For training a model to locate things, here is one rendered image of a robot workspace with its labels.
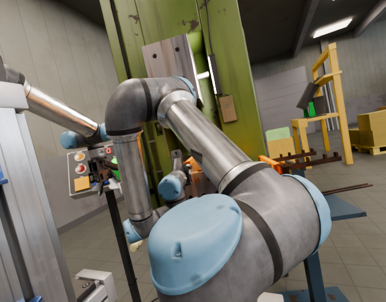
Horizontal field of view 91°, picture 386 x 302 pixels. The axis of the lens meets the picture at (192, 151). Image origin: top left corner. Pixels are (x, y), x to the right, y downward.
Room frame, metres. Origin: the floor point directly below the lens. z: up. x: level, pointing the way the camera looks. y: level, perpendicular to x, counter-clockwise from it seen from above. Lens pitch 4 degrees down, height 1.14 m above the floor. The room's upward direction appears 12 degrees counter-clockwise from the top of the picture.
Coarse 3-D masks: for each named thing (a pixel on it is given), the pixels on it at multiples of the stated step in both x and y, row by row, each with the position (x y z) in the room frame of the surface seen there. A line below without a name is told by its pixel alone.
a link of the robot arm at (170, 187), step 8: (168, 176) 0.64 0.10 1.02; (176, 176) 0.65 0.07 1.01; (160, 184) 0.61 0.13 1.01; (168, 184) 0.61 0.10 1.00; (176, 184) 0.61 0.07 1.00; (160, 192) 0.61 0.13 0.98; (168, 192) 0.61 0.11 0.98; (176, 192) 0.61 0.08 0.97; (168, 200) 0.61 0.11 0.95; (176, 200) 0.62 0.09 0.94
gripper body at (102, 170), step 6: (90, 162) 0.89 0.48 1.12; (96, 162) 0.90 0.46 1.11; (102, 162) 0.94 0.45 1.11; (90, 168) 0.90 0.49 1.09; (96, 168) 0.91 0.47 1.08; (102, 168) 0.93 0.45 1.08; (108, 168) 0.94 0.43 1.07; (90, 174) 0.92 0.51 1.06; (96, 174) 0.89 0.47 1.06; (102, 174) 0.90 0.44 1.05; (108, 174) 0.93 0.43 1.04; (90, 180) 0.91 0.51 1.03; (96, 180) 0.89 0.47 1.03; (102, 180) 0.89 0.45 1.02
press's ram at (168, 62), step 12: (180, 36) 1.22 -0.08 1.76; (144, 48) 1.25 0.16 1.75; (156, 48) 1.24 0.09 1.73; (168, 48) 1.23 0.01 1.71; (180, 48) 1.22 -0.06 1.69; (144, 60) 1.26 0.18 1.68; (156, 60) 1.24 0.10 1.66; (168, 60) 1.23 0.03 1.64; (180, 60) 1.22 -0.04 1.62; (192, 60) 1.26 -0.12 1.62; (156, 72) 1.25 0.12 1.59; (168, 72) 1.23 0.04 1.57; (180, 72) 1.22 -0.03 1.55; (192, 72) 1.21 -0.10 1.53; (192, 84) 1.21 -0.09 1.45
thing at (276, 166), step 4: (260, 156) 1.10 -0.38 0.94; (264, 156) 1.08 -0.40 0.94; (264, 160) 1.00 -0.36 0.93; (268, 160) 0.96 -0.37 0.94; (272, 160) 0.93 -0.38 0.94; (272, 164) 0.85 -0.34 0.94; (276, 164) 0.79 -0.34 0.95; (280, 164) 0.77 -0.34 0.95; (284, 164) 0.76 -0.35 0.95; (276, 168) 0.79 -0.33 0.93; (280, 168) 0.78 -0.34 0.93; (284, 168) 0.71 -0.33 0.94; (288, 168) 0.71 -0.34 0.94; (280, 172) 0.78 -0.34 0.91; (284, 172) 0.73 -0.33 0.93; (288, 172) 0.71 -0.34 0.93
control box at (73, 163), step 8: (112, 144) 1.25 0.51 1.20; (72, 152) 1.18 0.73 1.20; (80, 152) 1.19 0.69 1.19; (112, 152) 1.21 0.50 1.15; (72, 160) 1.15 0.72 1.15; (80, 160) 1.16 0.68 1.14; (88, 160) 1.17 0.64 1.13; (112, 160) 1.18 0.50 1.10; (72, 168) 1.13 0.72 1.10; (88, 168) 1.14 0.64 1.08; (72, 176) 1.10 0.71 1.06; (80, 176) 1.11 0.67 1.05; (72, 184) 1.08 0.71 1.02; (120, 184) 1.13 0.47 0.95; (72, 192) 1.05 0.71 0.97; (80, 192) 1.06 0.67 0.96; (88, 192) 1.08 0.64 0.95; (96, 192) 1.12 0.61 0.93
